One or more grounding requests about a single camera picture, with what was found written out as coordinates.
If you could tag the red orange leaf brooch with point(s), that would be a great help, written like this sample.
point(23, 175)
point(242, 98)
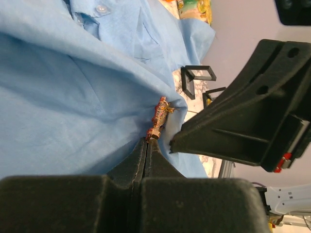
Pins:
point(161, 111)

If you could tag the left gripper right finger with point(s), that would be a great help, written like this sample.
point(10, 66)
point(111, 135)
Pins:
point(171, 203)

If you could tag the light blue button shirt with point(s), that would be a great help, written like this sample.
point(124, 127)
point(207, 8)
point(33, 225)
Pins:
point(79, 81)

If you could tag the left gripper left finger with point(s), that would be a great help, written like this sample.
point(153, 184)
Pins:
point(74, 203)

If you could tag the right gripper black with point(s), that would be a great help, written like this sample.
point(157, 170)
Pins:
point(263, 118)

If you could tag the orange mango gummy bag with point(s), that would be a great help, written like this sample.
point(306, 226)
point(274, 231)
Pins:
point(198, 9)

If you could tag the black brooch box yellow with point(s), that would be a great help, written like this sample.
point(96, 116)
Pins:
point(210, 95)

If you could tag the black brooch box red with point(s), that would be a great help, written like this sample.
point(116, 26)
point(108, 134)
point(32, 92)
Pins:
point(189, 74)

